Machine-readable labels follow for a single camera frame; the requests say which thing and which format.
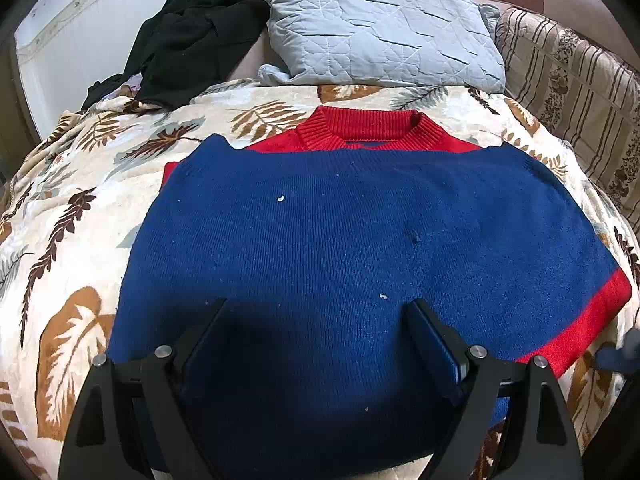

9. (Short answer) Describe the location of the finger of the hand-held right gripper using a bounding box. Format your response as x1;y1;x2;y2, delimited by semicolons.
596;329;640;375

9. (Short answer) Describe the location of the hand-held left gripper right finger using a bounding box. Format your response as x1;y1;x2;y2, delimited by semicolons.
404;299;585;480

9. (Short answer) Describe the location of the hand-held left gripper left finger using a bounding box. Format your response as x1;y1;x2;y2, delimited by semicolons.
57;298;231;480

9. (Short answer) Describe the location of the red and blue knit sweater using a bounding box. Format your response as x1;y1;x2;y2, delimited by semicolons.
107;107;633;480

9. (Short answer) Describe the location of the leaf print blanket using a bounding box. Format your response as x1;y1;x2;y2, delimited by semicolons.
0;80;640;480

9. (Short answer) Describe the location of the purple cloth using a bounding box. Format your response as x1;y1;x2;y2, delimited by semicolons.
117;74;146;98

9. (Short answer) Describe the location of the striped brown floral cushion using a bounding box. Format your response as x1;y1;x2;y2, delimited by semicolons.
495;6;640;221

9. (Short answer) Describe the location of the black clothing pile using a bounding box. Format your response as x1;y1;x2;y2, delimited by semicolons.
80;0;271;111

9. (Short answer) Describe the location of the white headboard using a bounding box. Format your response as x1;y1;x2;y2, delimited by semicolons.
14;0;251;126

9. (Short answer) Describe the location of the grey quilted pillow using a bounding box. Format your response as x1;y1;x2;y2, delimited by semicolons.
244;0;507;95

